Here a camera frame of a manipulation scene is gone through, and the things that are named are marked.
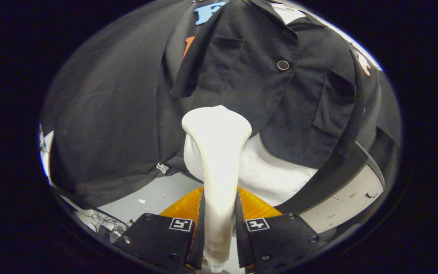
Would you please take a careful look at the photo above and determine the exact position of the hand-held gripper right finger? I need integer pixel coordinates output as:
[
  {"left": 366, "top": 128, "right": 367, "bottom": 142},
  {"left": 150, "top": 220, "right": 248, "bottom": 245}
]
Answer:
[{"left": 236, "top": 186, "right": 328, "bottom": 274}]

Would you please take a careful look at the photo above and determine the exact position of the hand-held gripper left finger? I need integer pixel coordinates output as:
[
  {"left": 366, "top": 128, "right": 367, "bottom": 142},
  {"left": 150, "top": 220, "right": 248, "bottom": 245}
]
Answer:
[{"left": 113, "top": 186, "right": 206, "bottom": 273}]

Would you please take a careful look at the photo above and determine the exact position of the white garment steamer head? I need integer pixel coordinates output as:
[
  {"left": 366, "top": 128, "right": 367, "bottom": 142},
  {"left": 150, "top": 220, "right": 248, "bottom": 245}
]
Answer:
[{"left": 181, "top": 105, "right": 253, "bottom": 272}]

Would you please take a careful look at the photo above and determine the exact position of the black suit jacket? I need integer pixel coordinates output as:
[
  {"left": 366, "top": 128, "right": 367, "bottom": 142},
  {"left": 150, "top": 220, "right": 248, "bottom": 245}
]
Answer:
[{"left": 170, "top": 0, "right": 360, "bottom": 170}]

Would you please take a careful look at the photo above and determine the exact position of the white cloth panel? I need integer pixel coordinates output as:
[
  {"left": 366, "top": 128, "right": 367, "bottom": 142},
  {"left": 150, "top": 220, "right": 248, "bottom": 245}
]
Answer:
[{"left": 184, "top": 3, "right": 319, "bottom": 207}]

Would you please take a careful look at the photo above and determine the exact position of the grey cabinet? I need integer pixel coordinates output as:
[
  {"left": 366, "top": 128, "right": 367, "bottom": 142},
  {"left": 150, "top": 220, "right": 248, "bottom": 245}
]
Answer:
[{"left": 276, "top": 127, "right": 386, "bottom": 233}]

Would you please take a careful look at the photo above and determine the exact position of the black backdrop cloth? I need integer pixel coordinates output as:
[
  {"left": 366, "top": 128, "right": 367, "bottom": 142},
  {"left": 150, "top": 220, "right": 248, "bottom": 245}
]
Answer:
[{"left": 40, "top": 0, "right": 402, "bottom": 209}]

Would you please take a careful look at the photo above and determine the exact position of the black cable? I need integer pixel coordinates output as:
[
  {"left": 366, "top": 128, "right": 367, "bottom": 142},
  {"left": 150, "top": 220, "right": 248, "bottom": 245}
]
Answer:
[{"left": 54, "top": 188, "right": 131, "bottom": 228}]

